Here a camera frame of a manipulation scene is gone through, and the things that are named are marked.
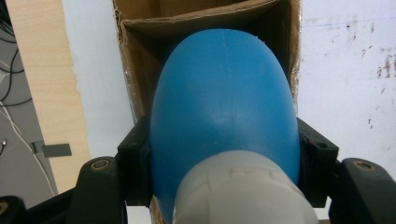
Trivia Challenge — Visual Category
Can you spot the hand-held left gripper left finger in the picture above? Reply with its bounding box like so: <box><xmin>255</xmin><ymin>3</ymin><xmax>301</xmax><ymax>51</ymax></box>
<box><xmin>116</xmin><ymin>113</ymin><xmax>155</xmax><ymax>208</ymax></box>

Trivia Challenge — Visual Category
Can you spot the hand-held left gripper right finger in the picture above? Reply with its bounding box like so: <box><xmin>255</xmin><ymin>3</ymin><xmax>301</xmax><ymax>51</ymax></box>
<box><xmin>296</xmin><ymin>117</ymin><xmax>340</xmax><ymax>209</ymax></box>

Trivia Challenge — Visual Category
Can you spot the blue bottle with white cap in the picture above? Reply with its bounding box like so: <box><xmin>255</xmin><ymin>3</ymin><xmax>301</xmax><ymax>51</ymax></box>
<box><xmin>148</xmin><ymin>28</ymin><xmax>320</xmax><ymax>224</ymax></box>

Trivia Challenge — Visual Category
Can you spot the blue cardboard box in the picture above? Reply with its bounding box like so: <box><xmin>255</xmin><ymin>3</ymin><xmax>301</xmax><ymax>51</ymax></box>
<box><xmin>111</xmin><ymin>0</ymin><xmax>303</xmax><ymax>224</ymax></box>

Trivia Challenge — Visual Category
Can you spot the grey tape strip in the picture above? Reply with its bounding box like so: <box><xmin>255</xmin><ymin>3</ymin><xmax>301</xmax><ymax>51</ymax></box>
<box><xmin>30</xmin><ymin>139</ymin><xmax>73</xmax><ymax>159</ymax></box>

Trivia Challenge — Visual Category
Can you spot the white foam board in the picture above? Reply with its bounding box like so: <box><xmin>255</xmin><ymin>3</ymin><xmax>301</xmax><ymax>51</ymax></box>
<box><xmin>60</xmin><ymin>0</ymin><xmax>396</xmax><ymax>224</ymax></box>

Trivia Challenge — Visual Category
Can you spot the white floor cable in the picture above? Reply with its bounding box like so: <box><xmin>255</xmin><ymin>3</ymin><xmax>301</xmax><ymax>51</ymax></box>
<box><xmin>0</xmin><ymin>101</ymin><xmax>57</xmax><ymax>196</ymax></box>

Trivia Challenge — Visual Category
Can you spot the bundle of black floor cables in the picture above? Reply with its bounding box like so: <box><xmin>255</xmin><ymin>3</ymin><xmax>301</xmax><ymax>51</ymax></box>
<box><xmin>0</xmin><ymin>0</ymin><xmax>34</xmax><ymax>108</ymax></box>

